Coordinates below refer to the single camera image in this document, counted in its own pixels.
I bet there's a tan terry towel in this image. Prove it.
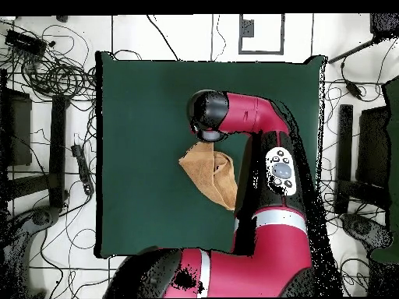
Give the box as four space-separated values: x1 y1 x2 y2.
178 141 239 212

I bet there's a dark flat box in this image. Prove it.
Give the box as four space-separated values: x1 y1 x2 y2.
355 105 394 188
0 88 33 167

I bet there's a dark green table cloth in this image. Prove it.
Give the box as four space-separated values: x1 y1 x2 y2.
94 51 327 260

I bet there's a black power strip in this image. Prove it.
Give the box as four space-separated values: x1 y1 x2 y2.
70 143 95 196

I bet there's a black upright bar stand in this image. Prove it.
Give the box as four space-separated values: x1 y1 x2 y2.
48 94 71 209
334 104 355 216

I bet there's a grey curved base foot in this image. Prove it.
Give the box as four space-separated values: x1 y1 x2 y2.
339 213 394 250
0 205 62 298

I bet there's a dark grey power adapter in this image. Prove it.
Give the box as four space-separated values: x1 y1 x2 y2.
344 80 364 100

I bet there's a dark tripod rod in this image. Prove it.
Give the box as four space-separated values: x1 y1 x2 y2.
327 12 399 65

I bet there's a black electronics box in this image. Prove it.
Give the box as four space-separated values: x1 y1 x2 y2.
4 28 48 57

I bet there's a tangle of black cables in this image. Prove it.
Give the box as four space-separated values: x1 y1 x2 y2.
0 18 97 104

